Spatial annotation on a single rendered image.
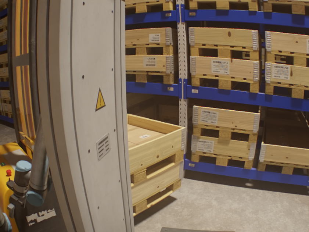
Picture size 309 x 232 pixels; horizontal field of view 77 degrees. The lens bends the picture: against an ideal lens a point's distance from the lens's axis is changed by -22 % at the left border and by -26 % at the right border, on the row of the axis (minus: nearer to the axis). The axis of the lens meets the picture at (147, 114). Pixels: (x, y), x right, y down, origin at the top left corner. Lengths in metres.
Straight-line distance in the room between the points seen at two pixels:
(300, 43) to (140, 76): 2.00
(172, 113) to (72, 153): 3.87
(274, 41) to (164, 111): 2.60
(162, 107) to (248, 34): 2.41
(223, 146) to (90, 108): 2.36
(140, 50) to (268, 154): 1.96
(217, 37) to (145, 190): 1.71
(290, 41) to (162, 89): 1.67
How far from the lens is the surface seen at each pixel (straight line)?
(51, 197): 1.59
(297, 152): 2.80
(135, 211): 2.20
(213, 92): 2.69
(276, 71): 2.57
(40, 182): 1.06
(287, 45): 2.59
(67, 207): 0.56
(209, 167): 2.97
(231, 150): 2.81
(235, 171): 2.92
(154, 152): 2.06
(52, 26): 0.45
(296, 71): 2.59
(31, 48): 1.40
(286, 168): 2.86
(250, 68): 2.57
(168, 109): 4.32
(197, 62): 2.69
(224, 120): 2.70
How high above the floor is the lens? 1.57
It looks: 15 degrees down
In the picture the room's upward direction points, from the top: 1 degrees counter-clockwise
